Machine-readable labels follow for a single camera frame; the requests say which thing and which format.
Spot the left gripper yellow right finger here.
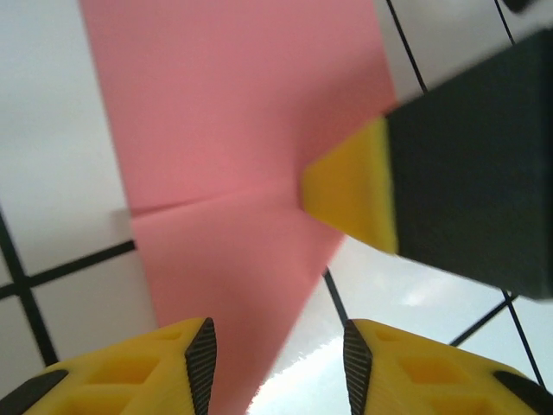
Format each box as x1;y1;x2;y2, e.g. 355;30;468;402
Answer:
343;318;553;415

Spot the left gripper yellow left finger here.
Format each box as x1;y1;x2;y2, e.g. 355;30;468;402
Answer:
0;317;217;415

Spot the pink paper sheet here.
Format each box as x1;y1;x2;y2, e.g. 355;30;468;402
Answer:
77;0;405;415

